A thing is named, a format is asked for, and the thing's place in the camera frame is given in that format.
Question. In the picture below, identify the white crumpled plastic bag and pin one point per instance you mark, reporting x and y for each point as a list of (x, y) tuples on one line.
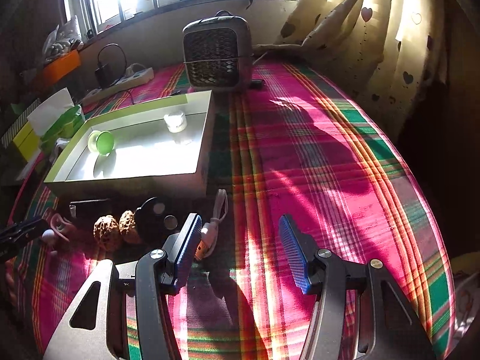
[(61, 145)]

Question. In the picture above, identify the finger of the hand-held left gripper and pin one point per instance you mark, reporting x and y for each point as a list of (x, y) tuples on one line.
[(22, 229)]

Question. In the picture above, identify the black charger adapter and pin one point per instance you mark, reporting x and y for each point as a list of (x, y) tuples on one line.
[(103, 73)]

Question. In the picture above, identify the striped paper box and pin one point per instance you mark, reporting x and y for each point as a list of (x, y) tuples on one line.
[(15, 127)]

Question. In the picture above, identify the green tissue pack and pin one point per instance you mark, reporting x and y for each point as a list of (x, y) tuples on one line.
[(63, 123)]

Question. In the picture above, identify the pink plastic clip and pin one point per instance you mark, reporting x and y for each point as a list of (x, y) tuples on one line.
[(62, 225)]

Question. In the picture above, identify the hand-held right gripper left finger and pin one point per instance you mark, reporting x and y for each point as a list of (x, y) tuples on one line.
[(187, 247)]

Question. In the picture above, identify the small white jar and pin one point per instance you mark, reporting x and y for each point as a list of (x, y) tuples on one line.
[(175, 123)]

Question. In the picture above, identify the clear plastic bag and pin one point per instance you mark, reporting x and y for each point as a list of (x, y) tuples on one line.
[(62, 41)]

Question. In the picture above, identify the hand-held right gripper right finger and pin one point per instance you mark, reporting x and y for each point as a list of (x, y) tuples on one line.
[(294, 255)]

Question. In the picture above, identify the heart pattern pillows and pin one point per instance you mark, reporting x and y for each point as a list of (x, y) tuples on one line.
[(375, 45)]

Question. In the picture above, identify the cardboard box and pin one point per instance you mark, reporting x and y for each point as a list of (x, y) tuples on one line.
[(131, 183)]

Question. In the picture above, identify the yellow-green box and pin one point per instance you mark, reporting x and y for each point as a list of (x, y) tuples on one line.
[(26, 142)]

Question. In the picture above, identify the grey portable air cooler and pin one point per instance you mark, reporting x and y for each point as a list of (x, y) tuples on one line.
[(212, 52)]

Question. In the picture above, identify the pink plaid blanket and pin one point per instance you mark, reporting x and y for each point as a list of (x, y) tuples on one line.
[(337, 157)]

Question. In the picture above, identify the brown walnut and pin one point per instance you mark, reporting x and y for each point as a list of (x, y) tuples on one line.
[(129, 225), (106, 230)]

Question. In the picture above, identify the small black object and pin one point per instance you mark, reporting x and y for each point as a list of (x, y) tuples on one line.
[(257, 83)]

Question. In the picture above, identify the black rectangular case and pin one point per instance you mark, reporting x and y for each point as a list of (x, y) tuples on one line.
[(93, 207)]

